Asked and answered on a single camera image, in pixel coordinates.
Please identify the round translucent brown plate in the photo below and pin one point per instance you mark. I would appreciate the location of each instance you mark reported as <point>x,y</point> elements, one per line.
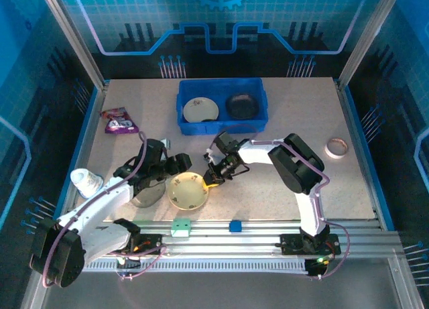
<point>242,106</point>

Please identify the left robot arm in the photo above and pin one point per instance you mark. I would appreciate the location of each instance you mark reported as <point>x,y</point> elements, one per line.
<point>97,205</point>

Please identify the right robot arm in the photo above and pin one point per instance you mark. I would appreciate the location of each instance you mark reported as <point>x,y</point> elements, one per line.
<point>295,161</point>

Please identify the blue plastic bin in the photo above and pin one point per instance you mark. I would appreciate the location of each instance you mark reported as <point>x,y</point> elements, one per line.
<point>221,86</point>

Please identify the yellow floral plate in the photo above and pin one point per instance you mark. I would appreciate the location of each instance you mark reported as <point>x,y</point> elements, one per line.
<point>186,193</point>

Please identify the squarish translucent grey plate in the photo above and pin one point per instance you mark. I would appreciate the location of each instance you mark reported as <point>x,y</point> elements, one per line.
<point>151,195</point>

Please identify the blue block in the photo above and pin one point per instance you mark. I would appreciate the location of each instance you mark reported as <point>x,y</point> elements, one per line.
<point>235,226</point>

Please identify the purple snack bag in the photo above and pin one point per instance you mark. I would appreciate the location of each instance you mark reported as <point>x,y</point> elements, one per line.
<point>119,123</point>

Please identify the green block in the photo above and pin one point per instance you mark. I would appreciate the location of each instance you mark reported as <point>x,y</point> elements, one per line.
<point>181,227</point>

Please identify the white blue ceramic cup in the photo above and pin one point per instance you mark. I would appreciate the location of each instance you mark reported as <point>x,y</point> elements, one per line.
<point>85,183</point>

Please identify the black controller board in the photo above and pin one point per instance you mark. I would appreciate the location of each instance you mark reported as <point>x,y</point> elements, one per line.
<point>316,267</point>
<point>129,262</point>

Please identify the tape roll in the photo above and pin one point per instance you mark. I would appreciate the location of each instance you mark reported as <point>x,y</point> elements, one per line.
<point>332,153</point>

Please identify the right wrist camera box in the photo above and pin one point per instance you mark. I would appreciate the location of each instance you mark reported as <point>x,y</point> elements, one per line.
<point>208,155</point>

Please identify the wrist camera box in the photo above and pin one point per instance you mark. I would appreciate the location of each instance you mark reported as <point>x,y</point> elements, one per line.
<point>164,144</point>
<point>208,155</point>

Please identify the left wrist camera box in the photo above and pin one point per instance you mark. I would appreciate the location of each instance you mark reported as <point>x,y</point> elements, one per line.
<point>164,144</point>

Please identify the aluminium frame rail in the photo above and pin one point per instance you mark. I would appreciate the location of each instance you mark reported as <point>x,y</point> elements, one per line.
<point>218,243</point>

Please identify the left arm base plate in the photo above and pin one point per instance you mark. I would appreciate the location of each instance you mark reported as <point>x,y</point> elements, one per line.
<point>152,244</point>

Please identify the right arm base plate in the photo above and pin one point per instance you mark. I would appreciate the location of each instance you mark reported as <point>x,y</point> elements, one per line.
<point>291,244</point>

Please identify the aluminium frame post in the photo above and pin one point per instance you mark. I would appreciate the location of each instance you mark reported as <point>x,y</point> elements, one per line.
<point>368,37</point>
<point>73,37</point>

